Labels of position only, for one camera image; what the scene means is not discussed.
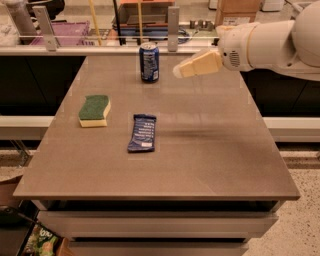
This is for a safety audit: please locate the blue pepsi can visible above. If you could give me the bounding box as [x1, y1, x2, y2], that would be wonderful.
[139, 42, 159, 83]

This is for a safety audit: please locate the purple plastic crate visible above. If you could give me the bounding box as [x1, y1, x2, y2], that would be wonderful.
[29, 21, 92, 47]

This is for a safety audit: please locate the green yellow sponge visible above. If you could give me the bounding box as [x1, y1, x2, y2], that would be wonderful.
[78, 95, 111, 128]

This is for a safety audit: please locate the cardboard box with label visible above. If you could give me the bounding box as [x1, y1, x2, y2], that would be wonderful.
[215, 0, 261, 26]

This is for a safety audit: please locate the blue snack packet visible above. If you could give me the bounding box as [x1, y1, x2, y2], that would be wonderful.
[127, 114, 157, 153]

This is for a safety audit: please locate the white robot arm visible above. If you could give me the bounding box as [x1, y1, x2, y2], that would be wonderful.
[173, 1, 320, 81]

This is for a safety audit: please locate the green chip bag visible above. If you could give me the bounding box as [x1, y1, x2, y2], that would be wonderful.
[21, 225, 60, 256]

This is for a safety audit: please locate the middle metal railing post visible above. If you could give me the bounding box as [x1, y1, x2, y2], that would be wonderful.
[168, 6, 179, 52]

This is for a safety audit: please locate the brown tray box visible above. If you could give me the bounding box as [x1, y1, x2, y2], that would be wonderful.
[118, 0, 175, 27]

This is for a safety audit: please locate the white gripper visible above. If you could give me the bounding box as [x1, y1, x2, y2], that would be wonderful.
[173, 22, 259, 78]

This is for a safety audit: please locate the metal railing post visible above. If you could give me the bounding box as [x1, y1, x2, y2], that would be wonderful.
[33, 6, 58, 51]
[168, 6, 179, 52]

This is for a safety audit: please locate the grey drawer cabinet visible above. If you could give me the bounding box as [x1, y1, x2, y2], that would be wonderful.
[38, 208, 278, 256]

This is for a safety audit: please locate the left metal railing post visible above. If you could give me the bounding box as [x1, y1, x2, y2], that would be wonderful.
[33, 6, 58, 51]

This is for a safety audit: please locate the yellow stick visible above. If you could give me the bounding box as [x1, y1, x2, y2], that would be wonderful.
[88, 0, 102, 46]

